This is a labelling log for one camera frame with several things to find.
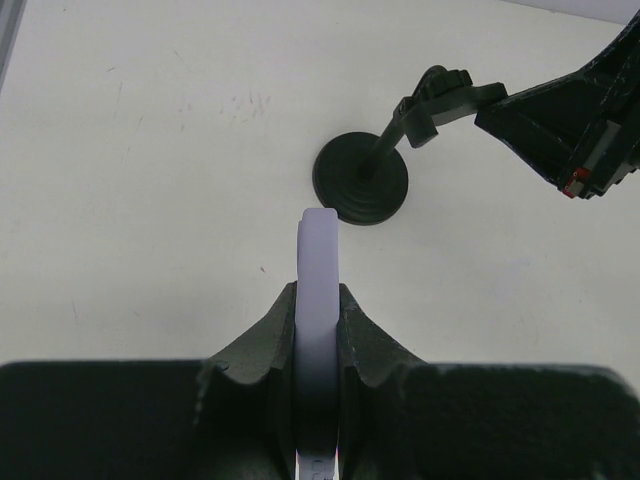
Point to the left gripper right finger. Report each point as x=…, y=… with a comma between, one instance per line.
x=405, y=418

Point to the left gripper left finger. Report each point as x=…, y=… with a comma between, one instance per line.
x=228, y=416

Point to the black phone stand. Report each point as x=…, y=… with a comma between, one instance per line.
x=363, y=177

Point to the left aluminium frame post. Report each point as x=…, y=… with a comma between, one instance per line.
x=11, y=13

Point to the phone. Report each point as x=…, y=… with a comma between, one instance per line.
x=315, y=360

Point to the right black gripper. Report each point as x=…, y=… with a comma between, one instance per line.
x=579, y=132

